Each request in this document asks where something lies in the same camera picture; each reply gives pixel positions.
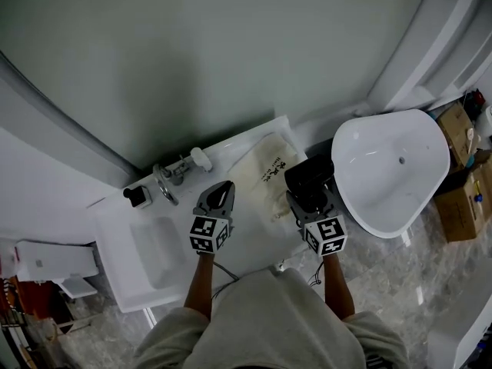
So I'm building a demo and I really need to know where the black and white small device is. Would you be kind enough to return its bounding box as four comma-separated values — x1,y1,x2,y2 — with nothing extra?
122,185,153,211

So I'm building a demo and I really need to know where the right hand-held gripper cable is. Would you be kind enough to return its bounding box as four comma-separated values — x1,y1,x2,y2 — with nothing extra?
306,260,324,286

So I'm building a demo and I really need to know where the small cardboard box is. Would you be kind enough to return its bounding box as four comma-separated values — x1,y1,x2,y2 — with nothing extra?
435,101,482,170

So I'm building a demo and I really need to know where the white oval bathtub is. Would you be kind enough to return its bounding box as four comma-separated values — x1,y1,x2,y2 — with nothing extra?
331,108,452,240

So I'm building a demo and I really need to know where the person's right forearm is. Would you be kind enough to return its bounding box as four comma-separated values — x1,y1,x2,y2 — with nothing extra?
320,252,357,321

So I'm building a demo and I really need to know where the white vanity washbasin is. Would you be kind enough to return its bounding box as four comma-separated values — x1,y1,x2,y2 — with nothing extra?
93,115,309,314

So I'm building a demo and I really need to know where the white glossy fixture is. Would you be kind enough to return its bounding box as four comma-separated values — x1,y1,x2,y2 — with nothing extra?
425,301,492,369

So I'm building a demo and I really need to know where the white soap dispenser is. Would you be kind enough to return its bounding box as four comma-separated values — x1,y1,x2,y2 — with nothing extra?
189,146,214,174

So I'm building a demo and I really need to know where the large cardboard box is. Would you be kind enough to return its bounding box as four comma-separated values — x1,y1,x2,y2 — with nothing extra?
433,155,492,244

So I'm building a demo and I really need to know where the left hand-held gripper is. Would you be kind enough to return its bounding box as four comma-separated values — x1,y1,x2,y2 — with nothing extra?
188,181,237,254

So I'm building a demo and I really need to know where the orange metal rack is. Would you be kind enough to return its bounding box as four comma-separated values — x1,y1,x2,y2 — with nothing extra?
0,277,62,364

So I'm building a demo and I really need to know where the cream cloth bag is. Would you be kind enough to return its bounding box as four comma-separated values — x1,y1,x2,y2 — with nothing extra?
226,132,308,223

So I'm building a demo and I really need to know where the left hand-held gripper cable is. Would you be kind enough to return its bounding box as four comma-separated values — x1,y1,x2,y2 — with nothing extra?
210,259,242,300

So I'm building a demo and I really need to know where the person's beige sweatshirt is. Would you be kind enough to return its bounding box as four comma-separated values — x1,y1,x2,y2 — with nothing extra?
131,267,411,369

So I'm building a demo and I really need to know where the person's left forearm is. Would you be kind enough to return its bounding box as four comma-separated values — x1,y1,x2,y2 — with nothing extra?
183,250,215,321

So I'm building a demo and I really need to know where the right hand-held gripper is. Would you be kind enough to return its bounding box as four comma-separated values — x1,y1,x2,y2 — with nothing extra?
285,188,349,258

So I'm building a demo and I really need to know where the chrome faucet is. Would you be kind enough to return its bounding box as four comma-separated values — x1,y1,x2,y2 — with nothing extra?
152,155,194,208

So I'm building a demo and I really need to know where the white curved shower frame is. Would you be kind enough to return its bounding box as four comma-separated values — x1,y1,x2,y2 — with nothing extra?
355,0,492,117

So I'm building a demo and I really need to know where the hand-held gripper cable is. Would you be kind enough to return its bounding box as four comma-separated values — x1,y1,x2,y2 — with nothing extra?
210,259,242,300
306,260,324,286

